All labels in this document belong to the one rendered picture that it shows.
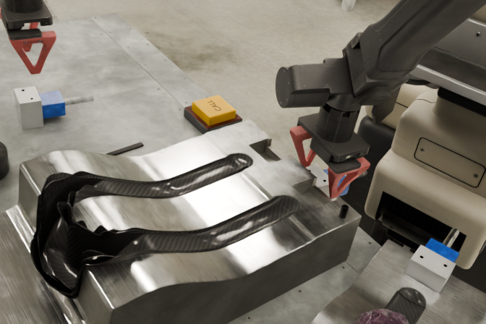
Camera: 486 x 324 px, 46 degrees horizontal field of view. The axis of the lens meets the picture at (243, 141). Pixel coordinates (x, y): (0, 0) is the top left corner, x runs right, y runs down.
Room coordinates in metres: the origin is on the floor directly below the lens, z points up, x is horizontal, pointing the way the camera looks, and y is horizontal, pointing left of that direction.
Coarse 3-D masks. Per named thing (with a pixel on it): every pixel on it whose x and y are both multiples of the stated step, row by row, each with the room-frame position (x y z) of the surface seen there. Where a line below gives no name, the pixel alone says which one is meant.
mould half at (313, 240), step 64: (256, 128) 0.78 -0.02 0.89; (192, 192) 0.60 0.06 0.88; (256, 192) 0.62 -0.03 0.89; (0, 256) 0.46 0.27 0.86; (192, 256) 0.47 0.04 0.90; (256, 256) 0.51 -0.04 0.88; (320, 256) 0.56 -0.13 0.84; (0, 320) 0.37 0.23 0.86; (64, 320) 0.39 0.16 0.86; (128, 320) 0.37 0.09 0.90; (192, 320) 0.43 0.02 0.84
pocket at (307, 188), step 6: (306, 180) 0.66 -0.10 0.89; (312, 180) 0.67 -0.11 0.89; (294, 186) 0.65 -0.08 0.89; (300, 186) 0.66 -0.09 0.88; (306, 186) 0.67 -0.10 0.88; (312, 186) 0.67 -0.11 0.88; (306, 192) 0.67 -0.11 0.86; (312, 192) 0.67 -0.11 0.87; (318, 192) 0.66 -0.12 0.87; (312, 198) 0.66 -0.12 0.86; (318, 198) 0.66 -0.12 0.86; (324, 198) 0.65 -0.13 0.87; (330, 198) 0.65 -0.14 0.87; (336, 198) 0.63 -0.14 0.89; (318, 204) 0.65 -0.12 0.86; (324, 204) 0.65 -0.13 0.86
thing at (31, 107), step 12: (24, 96) 0.81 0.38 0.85; (36, 96) 0.82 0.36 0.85; (48, 96) 0.84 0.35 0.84; (60, 96) 0.85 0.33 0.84; (84, 96) 0.87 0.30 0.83; (24, 108) 0.79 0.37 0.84; (36, 108) 0.80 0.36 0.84; (48, 108) 0.82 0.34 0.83; (60, 108) 0.83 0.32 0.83; (24, 120) 0.79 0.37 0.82; (36, 120) 0.80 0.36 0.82
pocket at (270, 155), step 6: (252, 144) 0.73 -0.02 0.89; (258, 144) 0.74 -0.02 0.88; (264, 144) 0.75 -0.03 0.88; (270, 144) 0.75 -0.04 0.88; (258, 150) 0.74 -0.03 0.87; (264, 150) 0.75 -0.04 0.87; (270, 150) 0.74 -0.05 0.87; (264, 156) 0.74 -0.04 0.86; (270, 156) 0.74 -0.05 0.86; (276, 156) 0.73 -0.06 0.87; (282, 156) 0.73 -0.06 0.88; (288, 156) 0.71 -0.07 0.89; (270, 162) 0.73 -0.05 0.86
